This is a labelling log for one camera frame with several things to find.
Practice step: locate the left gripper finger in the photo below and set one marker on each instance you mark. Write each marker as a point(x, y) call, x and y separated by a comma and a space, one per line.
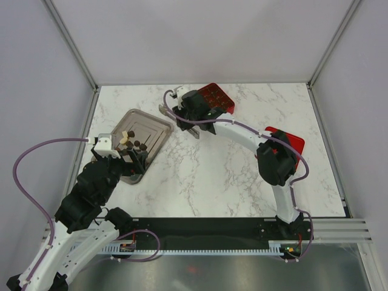
point(126, 162)
point(141, 161)

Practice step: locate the dark chocolate piece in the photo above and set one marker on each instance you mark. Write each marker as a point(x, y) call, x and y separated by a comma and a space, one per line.
point(131, 134)

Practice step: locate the red box lid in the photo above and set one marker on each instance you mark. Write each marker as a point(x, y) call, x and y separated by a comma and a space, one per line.
point(295, 145)

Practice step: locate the aluminium frame rail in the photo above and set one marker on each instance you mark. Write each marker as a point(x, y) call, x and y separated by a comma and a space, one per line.
point(340, 230)

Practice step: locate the round white chocolate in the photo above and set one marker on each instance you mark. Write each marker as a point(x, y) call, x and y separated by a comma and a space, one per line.
point(123, 140)

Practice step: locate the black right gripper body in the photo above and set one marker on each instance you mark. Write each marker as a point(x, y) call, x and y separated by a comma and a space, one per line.
point(184, 113)

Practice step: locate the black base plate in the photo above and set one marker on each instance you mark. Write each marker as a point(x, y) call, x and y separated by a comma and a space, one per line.
point(221, 234)

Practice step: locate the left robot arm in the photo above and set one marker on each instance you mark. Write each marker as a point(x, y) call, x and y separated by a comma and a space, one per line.
point(57, 263)

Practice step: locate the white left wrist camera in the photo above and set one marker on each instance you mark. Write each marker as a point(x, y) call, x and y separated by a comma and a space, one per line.
point(103, 145)

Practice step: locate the red chocolate box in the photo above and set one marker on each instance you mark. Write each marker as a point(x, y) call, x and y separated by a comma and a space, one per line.
point(215, 96)

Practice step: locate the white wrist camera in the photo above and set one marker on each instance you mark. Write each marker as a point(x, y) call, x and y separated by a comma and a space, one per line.
point(103, 145)
point(178, 93)

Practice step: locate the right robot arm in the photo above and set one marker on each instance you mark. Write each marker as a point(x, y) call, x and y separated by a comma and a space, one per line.
point(226, 126)

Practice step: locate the stainless steel tray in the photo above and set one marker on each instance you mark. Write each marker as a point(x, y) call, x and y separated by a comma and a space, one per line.
point(151, 132)

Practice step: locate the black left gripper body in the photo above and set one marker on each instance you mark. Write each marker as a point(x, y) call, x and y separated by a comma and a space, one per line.
point(118, 168)

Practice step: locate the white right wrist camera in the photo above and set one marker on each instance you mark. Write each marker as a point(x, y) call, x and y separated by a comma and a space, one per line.
point(178, 93)

